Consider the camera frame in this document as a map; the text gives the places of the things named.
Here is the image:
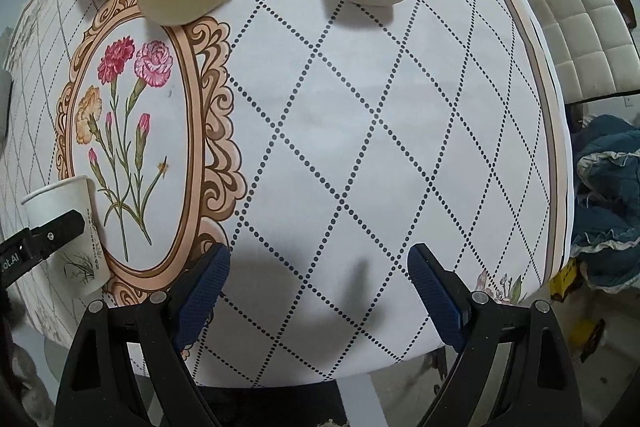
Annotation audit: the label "grey plastic cup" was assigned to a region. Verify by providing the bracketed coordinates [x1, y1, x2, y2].
[0, 69, 13, 142]

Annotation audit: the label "teal ruffled blanket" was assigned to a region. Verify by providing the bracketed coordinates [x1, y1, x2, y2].
[570, 115, 639, 294]

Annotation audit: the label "floral patterned tablecloth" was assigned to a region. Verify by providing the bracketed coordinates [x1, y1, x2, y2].
[1, 0, 570, 387]

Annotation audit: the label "cream padded chair right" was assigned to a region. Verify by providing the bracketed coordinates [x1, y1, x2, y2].
[527, 0, 639, 104]

